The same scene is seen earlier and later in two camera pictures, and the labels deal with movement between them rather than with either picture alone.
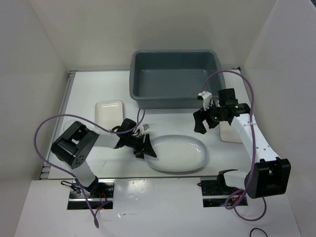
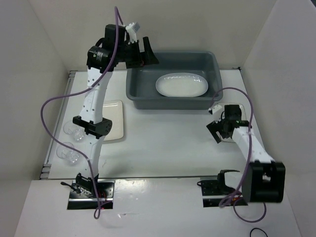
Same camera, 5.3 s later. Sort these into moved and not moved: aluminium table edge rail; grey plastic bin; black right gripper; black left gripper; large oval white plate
Moved: black right gripper; black left gripper; large oval white plate
Not moved: grey plastic bin; aluminium table edge rail
